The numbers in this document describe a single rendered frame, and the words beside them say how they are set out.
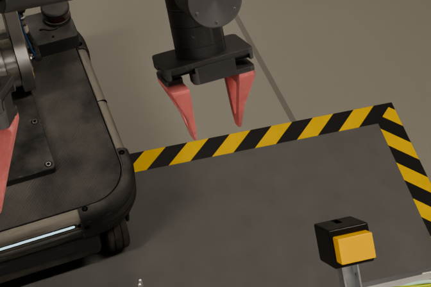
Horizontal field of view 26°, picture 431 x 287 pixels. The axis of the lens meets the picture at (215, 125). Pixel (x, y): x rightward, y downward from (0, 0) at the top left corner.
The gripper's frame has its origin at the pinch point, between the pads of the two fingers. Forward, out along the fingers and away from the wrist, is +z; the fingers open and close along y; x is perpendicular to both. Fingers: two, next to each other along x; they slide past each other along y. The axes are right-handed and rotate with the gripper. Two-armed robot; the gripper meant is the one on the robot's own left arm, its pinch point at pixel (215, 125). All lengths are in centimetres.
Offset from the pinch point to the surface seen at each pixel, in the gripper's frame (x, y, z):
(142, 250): 95, 0, 66
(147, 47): 149, 22, 36
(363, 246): -15.5, 10.0, 11.9
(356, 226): -13.0, 10.5, 10.8
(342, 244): -15.0, 7.8, 11.2
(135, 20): 159, 21, 30
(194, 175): 109, 19, 58
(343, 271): -12.5, 8.4, 16.1
